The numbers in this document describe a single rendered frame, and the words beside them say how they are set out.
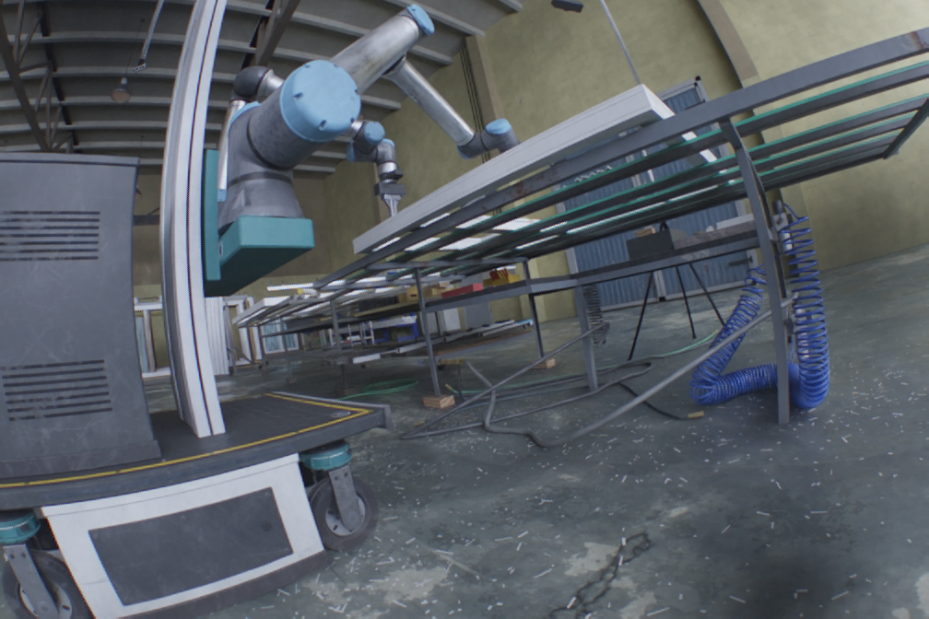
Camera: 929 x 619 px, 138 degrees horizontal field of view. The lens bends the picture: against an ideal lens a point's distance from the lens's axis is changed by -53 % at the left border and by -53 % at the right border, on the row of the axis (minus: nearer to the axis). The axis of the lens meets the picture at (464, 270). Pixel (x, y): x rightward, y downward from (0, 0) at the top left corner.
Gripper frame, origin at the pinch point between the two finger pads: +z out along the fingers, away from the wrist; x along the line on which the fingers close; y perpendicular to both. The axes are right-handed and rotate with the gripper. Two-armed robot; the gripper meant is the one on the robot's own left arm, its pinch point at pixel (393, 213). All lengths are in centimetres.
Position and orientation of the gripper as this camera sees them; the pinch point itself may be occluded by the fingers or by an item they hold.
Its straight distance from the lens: 165.5
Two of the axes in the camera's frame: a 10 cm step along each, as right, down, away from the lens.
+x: -7.4, 0.5, -6.7
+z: 1.7, 9.8, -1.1
